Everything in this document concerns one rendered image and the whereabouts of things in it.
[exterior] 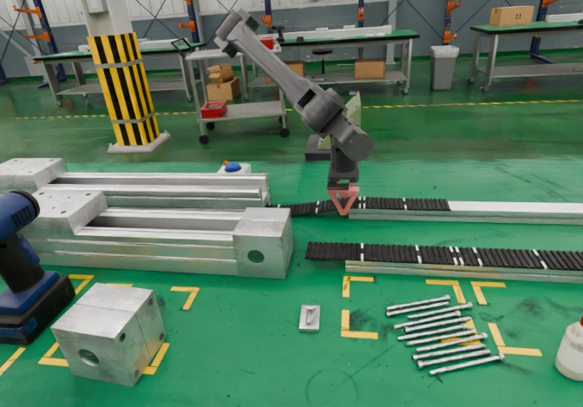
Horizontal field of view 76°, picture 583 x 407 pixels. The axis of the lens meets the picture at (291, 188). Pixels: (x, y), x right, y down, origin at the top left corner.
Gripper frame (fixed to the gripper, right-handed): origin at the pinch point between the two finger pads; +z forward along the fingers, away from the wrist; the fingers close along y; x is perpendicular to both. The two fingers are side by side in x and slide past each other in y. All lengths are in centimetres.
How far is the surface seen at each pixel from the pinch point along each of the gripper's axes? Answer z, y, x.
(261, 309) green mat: 3.1, 31.8, -12.5
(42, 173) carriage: -9, 3, -76
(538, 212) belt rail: 0.2, 1.8, 40.5
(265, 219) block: -6.4, 18.7, -13.8
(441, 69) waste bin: 52, -478, 111
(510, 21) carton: -3, -490, 193
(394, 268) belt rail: 1.9, 20.8, 9.9
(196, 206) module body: -1.0, 5.1, -34.6
